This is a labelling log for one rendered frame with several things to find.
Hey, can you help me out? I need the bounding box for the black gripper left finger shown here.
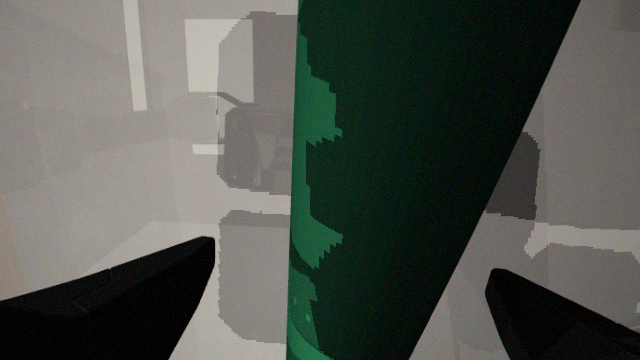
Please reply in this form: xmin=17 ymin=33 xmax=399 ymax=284
xmin=0 ymin=236 xmax=215 ymax=360

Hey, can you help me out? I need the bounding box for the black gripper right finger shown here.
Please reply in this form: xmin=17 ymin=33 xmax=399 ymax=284
xmin=485 ymin=268 xmax=640 ymax=360

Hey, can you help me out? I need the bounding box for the dark green cylinder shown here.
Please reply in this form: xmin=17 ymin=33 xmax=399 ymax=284
xmin=286 ymin=0 xmax=581 ymax=360

